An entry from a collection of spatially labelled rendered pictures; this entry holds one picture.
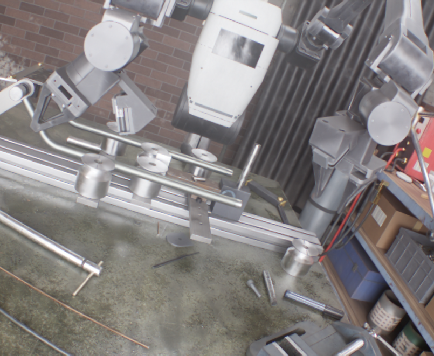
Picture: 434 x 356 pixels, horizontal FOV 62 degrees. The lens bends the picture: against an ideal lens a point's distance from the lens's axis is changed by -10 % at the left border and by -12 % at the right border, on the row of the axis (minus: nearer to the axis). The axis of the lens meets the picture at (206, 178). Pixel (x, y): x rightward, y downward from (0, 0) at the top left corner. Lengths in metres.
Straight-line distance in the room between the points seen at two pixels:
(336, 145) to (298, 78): 2.58
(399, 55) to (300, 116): 2.61
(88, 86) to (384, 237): 1.95
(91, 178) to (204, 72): 0.73
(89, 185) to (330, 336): 0.39
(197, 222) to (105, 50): 0.29
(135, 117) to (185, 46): 2.76
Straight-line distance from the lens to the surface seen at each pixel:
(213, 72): 1.22
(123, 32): 0.45
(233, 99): 1.23
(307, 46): 1.30
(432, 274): 1.95
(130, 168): 0.59
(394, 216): 2.23
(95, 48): 0.46
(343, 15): 1.13
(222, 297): 0.55
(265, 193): 0.92
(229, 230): 0.69
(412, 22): 0.64
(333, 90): 3.19
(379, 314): 2.24
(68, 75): 0.55
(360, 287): 2.38
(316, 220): 2.50
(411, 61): 0.56
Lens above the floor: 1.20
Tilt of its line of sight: 21 degrees down
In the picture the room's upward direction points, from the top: 22 degrees clockwise
